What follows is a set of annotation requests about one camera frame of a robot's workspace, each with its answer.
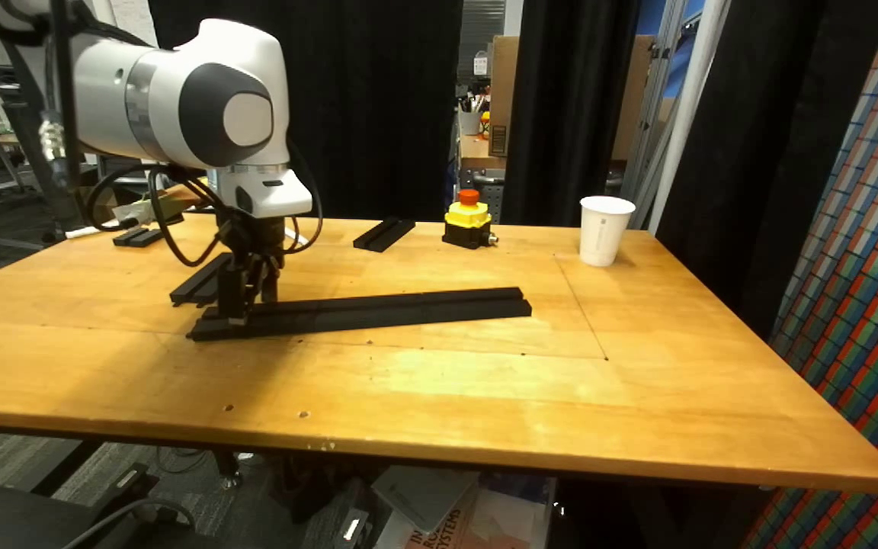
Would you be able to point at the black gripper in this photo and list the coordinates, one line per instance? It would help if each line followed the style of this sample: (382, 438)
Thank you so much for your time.
(253, 206)

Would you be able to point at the long black rail block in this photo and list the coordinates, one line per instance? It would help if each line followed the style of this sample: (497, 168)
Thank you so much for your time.
(206, 284)

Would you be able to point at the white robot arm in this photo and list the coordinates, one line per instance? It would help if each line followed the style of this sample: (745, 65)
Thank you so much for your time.
(212, 112)

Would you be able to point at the small black block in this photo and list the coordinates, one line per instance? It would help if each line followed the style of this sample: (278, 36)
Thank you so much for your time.
(137, 237)

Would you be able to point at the yellow emergency stop button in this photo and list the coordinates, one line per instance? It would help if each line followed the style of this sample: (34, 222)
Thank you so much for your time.
(466, 219)

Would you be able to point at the white paper cup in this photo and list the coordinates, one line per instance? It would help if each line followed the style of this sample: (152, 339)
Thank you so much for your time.
(601, 226)

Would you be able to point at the spare flat black rail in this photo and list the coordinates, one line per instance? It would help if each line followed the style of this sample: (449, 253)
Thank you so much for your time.
(385, 233)

